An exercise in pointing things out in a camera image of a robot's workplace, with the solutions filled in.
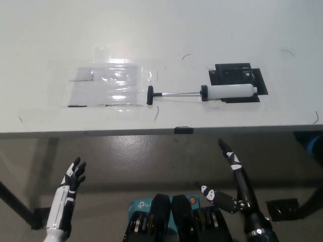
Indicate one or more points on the dark teal right robot hand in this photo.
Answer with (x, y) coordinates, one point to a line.
(255, 216)

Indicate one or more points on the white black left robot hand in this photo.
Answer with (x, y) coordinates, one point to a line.
(60, 204)

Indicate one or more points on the small white air pump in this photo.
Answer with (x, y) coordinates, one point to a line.
(227, 91)

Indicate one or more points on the black floor tape patch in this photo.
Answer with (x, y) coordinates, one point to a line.
(282, 209)
(40, 219)

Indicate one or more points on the teal tp-link box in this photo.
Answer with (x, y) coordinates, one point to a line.
(138, 205)

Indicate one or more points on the blue round object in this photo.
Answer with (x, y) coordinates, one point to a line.
(314, 146)

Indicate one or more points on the short black tape strip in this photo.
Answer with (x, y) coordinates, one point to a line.
(183, 130)

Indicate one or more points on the clear taped plastic sheet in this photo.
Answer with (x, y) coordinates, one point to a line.
(101, 85)

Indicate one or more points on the clear adhesive film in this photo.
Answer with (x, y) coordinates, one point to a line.
(149, 75)

